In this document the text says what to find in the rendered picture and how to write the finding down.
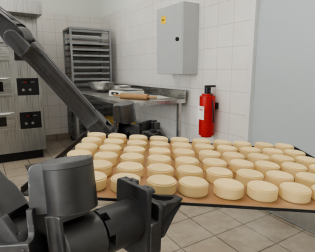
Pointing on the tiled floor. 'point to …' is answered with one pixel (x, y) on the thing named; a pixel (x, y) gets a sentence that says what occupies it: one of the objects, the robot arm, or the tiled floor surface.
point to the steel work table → (178, 94)
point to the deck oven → (15, 93)
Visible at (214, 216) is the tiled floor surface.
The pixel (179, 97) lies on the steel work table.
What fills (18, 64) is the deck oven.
